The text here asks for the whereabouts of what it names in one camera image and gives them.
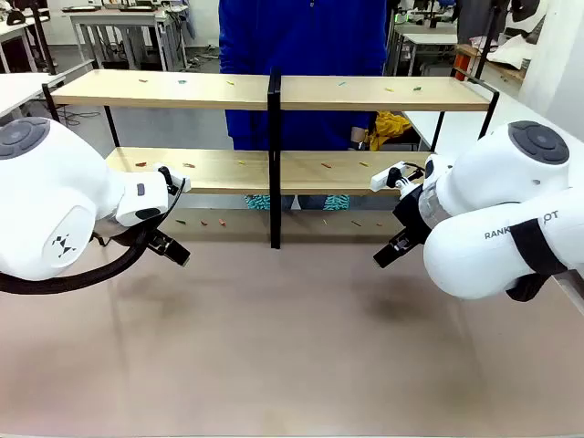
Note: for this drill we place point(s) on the yellow cloth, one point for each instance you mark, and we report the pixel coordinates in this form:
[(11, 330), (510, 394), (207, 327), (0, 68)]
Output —
[(388, 130)]

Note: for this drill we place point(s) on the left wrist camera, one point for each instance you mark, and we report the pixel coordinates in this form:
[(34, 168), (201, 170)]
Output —
[(169, 181)]

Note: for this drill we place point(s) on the black curved object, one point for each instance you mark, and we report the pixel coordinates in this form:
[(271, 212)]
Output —
[(15, 18)]

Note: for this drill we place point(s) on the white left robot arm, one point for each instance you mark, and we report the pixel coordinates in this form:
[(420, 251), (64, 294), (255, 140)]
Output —
[(55, 191)]

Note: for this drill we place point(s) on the wooden shelf unit black frame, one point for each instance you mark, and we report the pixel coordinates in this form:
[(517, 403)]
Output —
[(205, 93)]

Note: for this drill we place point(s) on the orange block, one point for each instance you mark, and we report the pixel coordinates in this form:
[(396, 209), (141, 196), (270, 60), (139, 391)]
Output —
[(461, 66)]

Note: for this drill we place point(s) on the large white table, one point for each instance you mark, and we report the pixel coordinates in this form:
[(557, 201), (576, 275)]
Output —
[(456, 128)]

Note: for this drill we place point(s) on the white side table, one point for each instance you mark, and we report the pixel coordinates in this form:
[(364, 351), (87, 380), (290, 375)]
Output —
[(23, 89)]

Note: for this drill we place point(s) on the black tray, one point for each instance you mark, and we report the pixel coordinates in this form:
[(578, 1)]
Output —
[(82, 8), (137, 7)]

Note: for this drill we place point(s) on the wooden board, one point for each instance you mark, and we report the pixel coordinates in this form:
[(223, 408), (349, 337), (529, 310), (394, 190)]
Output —
[(506, 68)]

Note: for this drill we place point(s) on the black stand pole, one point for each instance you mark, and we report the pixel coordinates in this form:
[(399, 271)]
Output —
[(487, 41), (43, 41)]

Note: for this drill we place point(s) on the grey workbench table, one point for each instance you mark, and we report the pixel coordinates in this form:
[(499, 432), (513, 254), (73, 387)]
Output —
[(114, 18)]

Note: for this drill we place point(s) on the person left forearm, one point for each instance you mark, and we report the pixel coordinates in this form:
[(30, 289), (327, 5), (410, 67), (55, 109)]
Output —
[(357, 135)]

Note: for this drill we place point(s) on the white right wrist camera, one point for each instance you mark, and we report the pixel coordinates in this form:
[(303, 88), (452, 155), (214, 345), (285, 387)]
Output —
[(383, 179)]

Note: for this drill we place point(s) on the person in blue top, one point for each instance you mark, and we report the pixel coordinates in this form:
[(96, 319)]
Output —
[(319, 41)]

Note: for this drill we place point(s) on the white desk grey legs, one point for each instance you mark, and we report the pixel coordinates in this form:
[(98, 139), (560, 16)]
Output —
[(429, 38)]

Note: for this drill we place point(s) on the blue jeans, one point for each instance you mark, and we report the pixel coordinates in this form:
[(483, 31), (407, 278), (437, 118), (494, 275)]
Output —
[(310, 202)]

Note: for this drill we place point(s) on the dark hanging garment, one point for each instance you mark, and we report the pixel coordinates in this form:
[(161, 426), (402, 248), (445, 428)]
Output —
[(474, 18)]

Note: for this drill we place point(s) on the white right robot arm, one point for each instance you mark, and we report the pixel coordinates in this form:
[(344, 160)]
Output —
[(502, 182)]

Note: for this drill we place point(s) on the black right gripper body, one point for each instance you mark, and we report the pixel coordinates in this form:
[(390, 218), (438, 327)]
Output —
[(410, 214)]

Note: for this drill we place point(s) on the white cloth heap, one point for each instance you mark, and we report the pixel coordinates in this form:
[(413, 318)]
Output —
[(515, 48)]

